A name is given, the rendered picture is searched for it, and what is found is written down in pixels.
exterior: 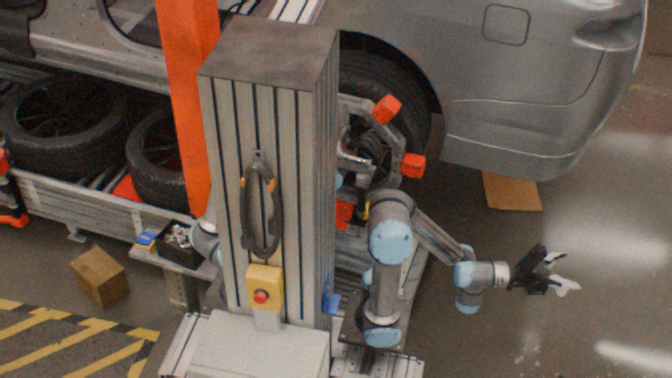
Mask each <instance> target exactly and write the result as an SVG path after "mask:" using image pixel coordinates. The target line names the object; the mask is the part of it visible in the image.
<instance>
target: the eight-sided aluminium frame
mask: <svg viewBox="0 0 672 378"><path fill-rule="evenodd" d="M375 106H376V105H375V103H373V102H372V101H371V100H369V99H366V98H360V97H356V96H351V95H347V94H342V93H338V110H339V111H343V112H344V111H346V112H350V113H352V114H356V115H360V116H363V117H364V118H365V119H366V121H367V122H368V123H369V124H370V125H371V126H372V127H373V128H374V130H375V131H377V132H378V133H379V134H380V135H381V136H382V137H383V138H384V140H385V141H386V142H387V143H388V144H389V145H390V146H391V147H392V149H393V151H392V162H391V175H390V177H388V178H386V179H384V180H382V181H380V182H378V183H375V184H372V185H370V186H368V188H367V189H366V203H367V202H369V201H370V199H371V198H372V197H373V195H375V194H377V193H378V192H380V191H382V190H384V189H397V188H398V187H399V185H400V183H401V180H402V176H403V175H400V168H401V161H402V159H403V156H404V154H405V146H406V139H405V138H404V137H403V134H401V133H400V132H399V131H398V130H397V129H396V128H395V126H394V125H393V124H392V123H391V122H390V121H389V122H388V123H386V124H385V125H384V126H383V125H382V124H381V123H380V122H378V121H377V120H375V119H374V118H373V117H372V116H371V114H372V112H373V110H374V108H375ZM357 192H358V188H354V187H350V186H346V185H341V186H340V188H339V189H338V190H337V191H336V199H340V200H344V201H348V202H351V203H355V204H357Z"/></svg>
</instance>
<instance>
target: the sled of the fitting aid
mask: <svg viewBox="0 0 672 378"><path fill-rule="evenodd" d="M334 266H337V267H341V268H345V269H348V270H352V271H355V272H359V273H362V274H363V273H364V272H365V271H367V270H368V269H370V268H372V259H369V258H365V257H361V256H358V255H354V254H351V253H347V252H343V251H340V250H336V249H335V261H334Z"/></svg>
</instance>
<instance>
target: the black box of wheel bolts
mask: <svg viewBox="0 0 672 378"><path fill-rule="evenodd" d="M190 228H191V224H188V223H185V222H183V221H180V220H178V219H175V218H172V219H171V220H170V221H169V222H168V223H167V224H166V226H165V227H164V228H163V229H162V230H161V231H160V233H159V234H158V235H157V236H156V237H155V238H154V240H155V244H156V248H157V253H158V256H160V257H162V258H164V259H167V260H169V261H171V262H174V263H176V264H179V265H181V266H183V267H186V268H188V269H190V270H193V271H197V269H198V268H199V267H200V266H201V265H202V263H203V262H204V261H205V260H206V259H207V258H206V257H205V256H203V255H202V254H201V253H200V252H198V251H197V250H196V249H195V247H193V246H192V245H191V244H190V242H189V231H190Z"/></svg>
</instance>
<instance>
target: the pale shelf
mask: <svg viewBox="0 0 672 378"><path fill-rule="evenodd" d="M145 232H148V233H152V234H155V235H158V234H159V232H160V231H158V230H155V229H151V228H147V229H146V231H145ZM128 255H129V257H130V258H135V259H138V260H141V261H145V262H148V263H151V264H155V265H158V266H161V267H165V268H168V269H171V270H175V271H178V272H181V273H185V274H188V275H191V276H196V277H199V278H202V279H206V280H209V281H212V282H213V280H214V278H215V276H216V273H217V271H218V268H217V267H215V266H214V265H213V264H212V263H211V262H210V261H209V260H208V259H206V260H205V261H204V262H203V263H202V265H201V266H200V267H199V268H198V269H197V271H193V270H190V269H188V268H186V267H183V266H181V265H179V264H176V263H174V262H171V261H169V260H167V259H164V258H162V257H160V256H158V253H157V248H155V250H154V251H153V252H152V254H151V255H150V254H149V251H148V250H146V249H143V248H140V247H136V246H135V245H133V247H132V248H131V249H130V251H129V252H128Z"/></svg>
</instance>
